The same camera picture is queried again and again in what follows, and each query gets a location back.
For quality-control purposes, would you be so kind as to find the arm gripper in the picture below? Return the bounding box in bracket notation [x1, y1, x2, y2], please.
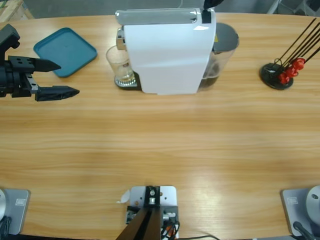
[0, 56, 80, 102]

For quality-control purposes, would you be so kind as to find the white capsule coffee machine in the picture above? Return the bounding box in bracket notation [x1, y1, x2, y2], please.
[114, 7, 217, 96]

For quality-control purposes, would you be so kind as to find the clear drinking glass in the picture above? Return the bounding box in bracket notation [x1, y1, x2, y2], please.
[105, 45, 136, 82]

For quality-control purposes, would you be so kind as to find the red coffee capsule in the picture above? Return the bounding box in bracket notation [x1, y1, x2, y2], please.
[278, 72, 291, 85]
[292, 57, 306, 71]
[285, 66, 300, 78]

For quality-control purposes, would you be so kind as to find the clear water tank black lid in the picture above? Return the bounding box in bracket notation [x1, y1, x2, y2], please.
[199, 22, 240, 91]

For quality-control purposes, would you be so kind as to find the teal square plastic tray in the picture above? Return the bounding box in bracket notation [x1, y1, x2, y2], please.
[33, 27, 98, 78]

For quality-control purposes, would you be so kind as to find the white furniture leg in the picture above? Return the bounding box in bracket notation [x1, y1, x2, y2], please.
[266, 0, 280, 15]

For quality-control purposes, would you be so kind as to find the wooden crate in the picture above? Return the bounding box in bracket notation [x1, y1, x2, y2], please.
[0, 0, 35, 23]

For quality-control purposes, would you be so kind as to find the black capsule holder with rods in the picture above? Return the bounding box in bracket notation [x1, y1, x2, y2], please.
[259, 17, 320, 90]

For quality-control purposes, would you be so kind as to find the grey plastic bin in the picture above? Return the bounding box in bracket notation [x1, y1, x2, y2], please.
[304, 0, 320, 16]

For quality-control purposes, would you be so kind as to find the white tape scrap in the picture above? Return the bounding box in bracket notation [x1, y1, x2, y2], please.
[116, 189, 131, 204]

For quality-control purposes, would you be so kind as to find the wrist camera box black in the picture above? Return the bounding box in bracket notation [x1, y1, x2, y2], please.
[0, 23, 21, 63]

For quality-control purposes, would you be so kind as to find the arm grey base plate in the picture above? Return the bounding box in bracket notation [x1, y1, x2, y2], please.
[0, 188, 31, 236]
[280, 184, 320, 237]

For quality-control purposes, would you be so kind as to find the black base cable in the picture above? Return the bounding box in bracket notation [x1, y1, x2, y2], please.
[292, 221, 317, 240]
[0, 216, 12, 236]

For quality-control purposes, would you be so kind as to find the white block with dark post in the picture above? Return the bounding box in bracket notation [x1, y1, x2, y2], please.
[116, 185, 181, 240]

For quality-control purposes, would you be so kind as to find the black cable at white block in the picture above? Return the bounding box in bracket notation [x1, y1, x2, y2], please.
[159, 221, 221, 240]

